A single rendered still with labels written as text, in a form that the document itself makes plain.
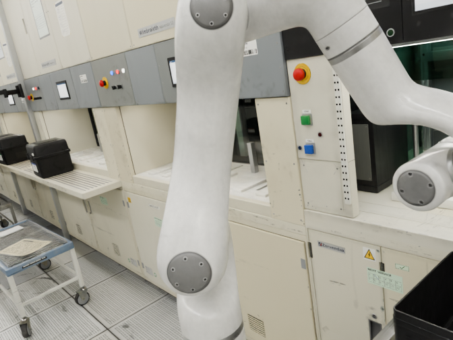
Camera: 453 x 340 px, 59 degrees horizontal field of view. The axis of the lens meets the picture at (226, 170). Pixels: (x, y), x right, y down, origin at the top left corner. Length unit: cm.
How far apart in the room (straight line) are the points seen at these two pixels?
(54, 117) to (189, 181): 332
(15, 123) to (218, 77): 485
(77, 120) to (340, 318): 304
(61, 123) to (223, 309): 333
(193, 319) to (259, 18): 53
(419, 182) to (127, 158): 203
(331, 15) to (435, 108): 20
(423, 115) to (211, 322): 49
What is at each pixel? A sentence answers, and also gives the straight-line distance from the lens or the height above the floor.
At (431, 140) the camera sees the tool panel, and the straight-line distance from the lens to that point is 213.
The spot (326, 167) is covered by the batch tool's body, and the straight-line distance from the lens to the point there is 137.
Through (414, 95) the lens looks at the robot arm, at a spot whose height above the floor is 133.
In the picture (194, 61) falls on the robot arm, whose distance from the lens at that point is 58.
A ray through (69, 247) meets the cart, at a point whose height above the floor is 44.
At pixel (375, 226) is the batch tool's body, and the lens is 134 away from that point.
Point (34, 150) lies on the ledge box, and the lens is 331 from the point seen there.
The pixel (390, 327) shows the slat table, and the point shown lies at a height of 76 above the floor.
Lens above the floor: 143
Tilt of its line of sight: 15 degrees down
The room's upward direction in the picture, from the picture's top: 10 degrees counter-clockwise
